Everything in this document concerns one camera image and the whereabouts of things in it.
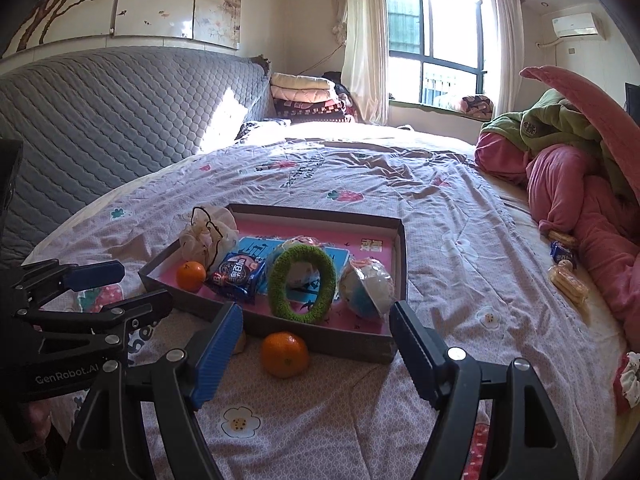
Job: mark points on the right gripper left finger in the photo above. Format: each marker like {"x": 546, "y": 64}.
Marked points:
{"x": 183, "y": 381}

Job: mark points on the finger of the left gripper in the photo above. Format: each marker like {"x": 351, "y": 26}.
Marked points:
{"x": 107, "y": 329}
{"x": 40, "y": 282}

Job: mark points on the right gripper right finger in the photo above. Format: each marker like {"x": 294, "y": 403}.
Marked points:
{"x": 448, "y": 378}

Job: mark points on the orange tangerine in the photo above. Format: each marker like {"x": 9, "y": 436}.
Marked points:
{"x": 284, "y": 355}
{"x": 190, "y": 276}

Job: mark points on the blue cookie snack packet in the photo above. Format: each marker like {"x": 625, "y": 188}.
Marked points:
{"x": 237, "y": 277}

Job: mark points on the red white toy ball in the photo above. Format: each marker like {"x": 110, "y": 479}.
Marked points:
{"x": 367, "y": 288}

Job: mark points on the cream hair scrunchie bag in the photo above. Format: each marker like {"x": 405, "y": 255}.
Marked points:
{"x": 210, "y": 234}

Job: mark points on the blue pink toy ball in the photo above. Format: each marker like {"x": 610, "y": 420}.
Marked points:
{"x": 301, "y": 274}

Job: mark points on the person's left hand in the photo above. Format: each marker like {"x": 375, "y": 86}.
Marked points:
{"x": 39, "y": 415}

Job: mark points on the pink strawberry bear bedsheet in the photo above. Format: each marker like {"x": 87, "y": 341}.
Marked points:
{"x": 473, "y": 274}

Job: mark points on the yellow biscuit packet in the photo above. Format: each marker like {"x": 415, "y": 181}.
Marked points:
{"x": 564, "y": 279}
{"x": 562, "y": 238}

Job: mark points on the grey quilted headboard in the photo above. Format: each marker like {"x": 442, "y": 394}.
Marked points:
{"x": 91, "y": 121}

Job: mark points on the blue candy wrapper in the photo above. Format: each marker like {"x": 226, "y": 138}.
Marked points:
{"x": 559, "y": 253}

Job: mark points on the white red scrunchie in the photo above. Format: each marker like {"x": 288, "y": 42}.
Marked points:
{"x": 626, "y": 383}

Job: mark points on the pink quilt pile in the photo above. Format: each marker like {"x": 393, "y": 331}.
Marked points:
{"x": 568, "y": 191}

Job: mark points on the folded cloth on windowsill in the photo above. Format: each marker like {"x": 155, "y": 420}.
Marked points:
{"x": 477, "y": 106}

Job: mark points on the green blanket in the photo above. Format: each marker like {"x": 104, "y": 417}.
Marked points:
{"x": 552, "y": 120}

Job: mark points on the folded blankets stack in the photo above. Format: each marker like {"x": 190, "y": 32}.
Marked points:
{"x": 312, "y": 99}

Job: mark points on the cream curtain left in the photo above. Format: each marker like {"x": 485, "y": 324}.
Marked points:
{"x": 360, "y": 26}

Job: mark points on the cream curtain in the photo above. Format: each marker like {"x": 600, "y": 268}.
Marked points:
{"x": 360, "y": 26}
{"x": 509, "y": 25}

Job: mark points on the black television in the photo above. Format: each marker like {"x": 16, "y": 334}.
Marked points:
{"x": 632, "y": 101}

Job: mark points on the cream curtain right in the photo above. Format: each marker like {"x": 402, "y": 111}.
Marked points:
{"x": 509, "y": 25}

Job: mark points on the white air conditioner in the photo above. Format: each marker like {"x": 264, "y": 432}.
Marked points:
{"x": 577, "y": 25}

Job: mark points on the cherry tree wall painting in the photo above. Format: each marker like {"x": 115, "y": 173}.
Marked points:
{"x": 213, "y": 21}

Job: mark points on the window with dark frame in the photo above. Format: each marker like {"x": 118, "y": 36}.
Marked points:
{"x": 436, "y": 50}

